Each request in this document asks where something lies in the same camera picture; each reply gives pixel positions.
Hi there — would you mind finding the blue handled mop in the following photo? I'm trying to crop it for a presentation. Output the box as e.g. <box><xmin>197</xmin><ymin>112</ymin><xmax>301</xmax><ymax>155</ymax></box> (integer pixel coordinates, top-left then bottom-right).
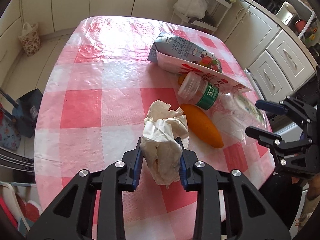
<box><xmin>0</xmin><ymin>87</ymin><xmax>23</xmax><ymax>128</ymax></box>

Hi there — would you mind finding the blue dustpan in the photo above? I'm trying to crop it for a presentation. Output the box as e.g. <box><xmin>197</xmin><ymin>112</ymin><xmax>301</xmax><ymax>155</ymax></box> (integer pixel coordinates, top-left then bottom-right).
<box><xmin>12</xmin><ymin>88</ymin><xmax>43</xmax><ymax>138</ymax></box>

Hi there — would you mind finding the white tissue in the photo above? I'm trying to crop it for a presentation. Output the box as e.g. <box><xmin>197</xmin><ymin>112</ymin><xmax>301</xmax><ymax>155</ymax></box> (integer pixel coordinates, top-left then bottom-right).
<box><xmin>140</xmin><ymin>100</ymin><xmax>189</xmax><ymax>187</ymax></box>

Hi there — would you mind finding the blue milk carton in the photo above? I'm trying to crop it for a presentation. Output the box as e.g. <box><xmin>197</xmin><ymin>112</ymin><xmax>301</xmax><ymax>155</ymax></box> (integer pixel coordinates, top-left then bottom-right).
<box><xmin>148</xmin><ymin>33</ymin><xmax>222</xmax><ymax>73</ymax></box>

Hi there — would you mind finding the white drawer cabinet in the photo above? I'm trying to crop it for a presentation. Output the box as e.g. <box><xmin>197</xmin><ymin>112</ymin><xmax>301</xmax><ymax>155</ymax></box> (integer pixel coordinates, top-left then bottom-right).
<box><xmin>248</xmin><ymin>30</ymin><xmax>315</xmax><ymax>102</ymax></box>

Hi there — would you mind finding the clear plastic bottle green label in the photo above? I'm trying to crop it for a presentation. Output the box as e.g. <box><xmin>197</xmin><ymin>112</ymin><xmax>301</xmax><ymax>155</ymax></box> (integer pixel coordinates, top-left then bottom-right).
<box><xmin>178</xmin><ymin>72</ymin><xmax>267</xmax><ymax>142</ymax></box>

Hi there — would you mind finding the floral shopping bag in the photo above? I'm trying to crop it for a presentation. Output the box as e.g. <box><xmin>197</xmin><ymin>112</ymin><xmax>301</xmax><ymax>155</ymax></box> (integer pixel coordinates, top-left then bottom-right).
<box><xmin>18</xmin><ymin>22</ymin><xmax>41</xmax><ymax>56</ymax></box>

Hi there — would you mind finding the steel thermos pot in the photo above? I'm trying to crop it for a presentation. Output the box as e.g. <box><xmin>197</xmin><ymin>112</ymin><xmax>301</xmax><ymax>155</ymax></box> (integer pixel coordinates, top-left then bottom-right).
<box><xmin>276</xmin><ymin>2</ymin><xmax>297</xmax><ymax>25</ymax></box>

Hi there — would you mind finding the pink checkered tablecloth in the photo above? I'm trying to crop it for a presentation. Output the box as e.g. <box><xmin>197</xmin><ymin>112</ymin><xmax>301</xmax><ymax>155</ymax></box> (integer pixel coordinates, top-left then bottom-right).
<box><xmin>34</xmin><ymin>16</ymin><xmax>274</xmax><ymax>239</ymax></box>

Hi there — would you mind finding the curled orange peel piece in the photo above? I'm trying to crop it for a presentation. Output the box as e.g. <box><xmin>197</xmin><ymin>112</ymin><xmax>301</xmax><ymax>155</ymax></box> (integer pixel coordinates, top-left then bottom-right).
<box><xmin>178</xmin><ymin>75</ymin><xmax>186</xmax><ymax>85</ymax></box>

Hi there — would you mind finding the white plastic bag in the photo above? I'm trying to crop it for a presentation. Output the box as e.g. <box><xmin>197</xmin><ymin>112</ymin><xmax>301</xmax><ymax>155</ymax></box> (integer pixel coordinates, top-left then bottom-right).
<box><xmin>174</xmin><ymin>0</ymin><xmax>208</xmax><ymax>19</ymax></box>

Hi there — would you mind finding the yellow red snack bag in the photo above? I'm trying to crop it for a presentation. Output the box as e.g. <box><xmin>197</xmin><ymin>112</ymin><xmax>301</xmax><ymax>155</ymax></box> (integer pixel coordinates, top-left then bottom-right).
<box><xmin>157</xmin><ymin>51</ymin><xmax>253</xmax><ymax>93</ymax></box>

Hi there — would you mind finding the white rolling shelf cart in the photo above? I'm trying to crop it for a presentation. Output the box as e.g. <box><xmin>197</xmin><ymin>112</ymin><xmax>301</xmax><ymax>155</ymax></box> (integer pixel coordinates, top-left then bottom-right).
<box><xmin>170</xmin><ymin>0</ymin><xmax>236</xmax><ymax>34</ymax></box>

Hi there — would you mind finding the long orange peel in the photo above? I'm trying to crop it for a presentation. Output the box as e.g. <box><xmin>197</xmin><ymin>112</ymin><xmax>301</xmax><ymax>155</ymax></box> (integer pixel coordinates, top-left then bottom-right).
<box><xmin>180</xmin><ymin>103</ymin><xmax>224</xmax><ymax>148</ymax></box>

